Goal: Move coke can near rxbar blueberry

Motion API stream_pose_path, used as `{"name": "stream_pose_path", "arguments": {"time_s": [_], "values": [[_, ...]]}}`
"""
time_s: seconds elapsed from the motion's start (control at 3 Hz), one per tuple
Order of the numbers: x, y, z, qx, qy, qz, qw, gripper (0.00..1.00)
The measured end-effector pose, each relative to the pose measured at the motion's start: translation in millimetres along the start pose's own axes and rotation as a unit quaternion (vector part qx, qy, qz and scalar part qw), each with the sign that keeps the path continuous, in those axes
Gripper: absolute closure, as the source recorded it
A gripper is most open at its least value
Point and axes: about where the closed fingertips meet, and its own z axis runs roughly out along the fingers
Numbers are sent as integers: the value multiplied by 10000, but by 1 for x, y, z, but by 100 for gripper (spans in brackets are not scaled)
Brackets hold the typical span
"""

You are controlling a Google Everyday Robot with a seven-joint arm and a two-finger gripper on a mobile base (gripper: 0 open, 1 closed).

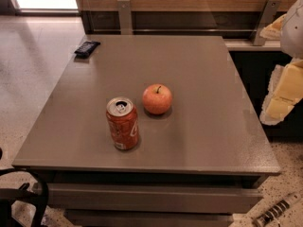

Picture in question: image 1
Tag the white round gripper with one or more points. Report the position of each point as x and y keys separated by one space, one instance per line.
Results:
x=293 y=35

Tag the red coke can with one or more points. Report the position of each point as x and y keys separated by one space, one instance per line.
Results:
x=122 y=118

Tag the dark blue rxbar wrapper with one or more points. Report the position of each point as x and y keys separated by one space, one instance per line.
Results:
x=86 y=49

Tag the red apple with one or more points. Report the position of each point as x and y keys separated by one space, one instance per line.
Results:
x=157 y=99

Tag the striped cylindrical tool on floor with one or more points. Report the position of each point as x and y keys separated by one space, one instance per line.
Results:
x=277 y=210

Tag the grey table drawer front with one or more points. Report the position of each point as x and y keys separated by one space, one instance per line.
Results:
x=152 y=198

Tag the black chair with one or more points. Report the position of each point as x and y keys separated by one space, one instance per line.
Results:
x=8 y=196

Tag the right metal bracket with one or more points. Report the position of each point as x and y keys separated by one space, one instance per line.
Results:
x=266 y=17

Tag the metal bracket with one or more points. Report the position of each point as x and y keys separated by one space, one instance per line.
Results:
x=125 y=17
x=266 y=17

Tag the left metal bracket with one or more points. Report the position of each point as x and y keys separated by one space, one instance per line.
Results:
x=125 y=17

